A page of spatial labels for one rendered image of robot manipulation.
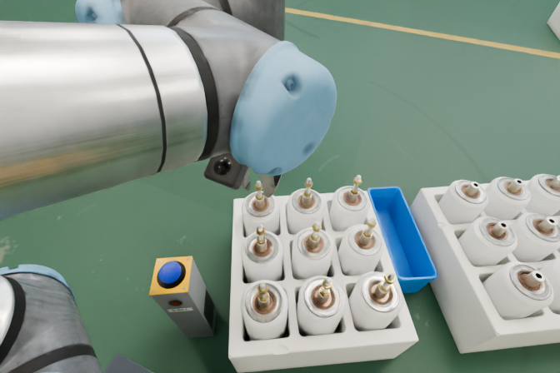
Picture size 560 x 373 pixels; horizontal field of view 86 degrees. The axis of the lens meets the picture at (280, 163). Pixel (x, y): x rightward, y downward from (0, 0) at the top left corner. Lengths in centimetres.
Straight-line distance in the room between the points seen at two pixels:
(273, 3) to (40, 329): 42
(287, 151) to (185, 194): 99
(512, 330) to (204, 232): 83
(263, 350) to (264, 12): 61
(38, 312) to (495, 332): 80
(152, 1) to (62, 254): 101
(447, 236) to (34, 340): 83
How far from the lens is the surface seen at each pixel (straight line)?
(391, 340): 75
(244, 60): 17
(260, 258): 69
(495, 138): 161
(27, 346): 45
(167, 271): 63
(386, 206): 110
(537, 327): 90
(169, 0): 25
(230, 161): 38
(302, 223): 77
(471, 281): 87
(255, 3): 31
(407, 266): 103
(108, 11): 27
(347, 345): 72
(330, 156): 124
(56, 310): 48
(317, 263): 70
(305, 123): 17
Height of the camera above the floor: 88
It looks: 47 degrees down
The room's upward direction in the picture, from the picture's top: straight up
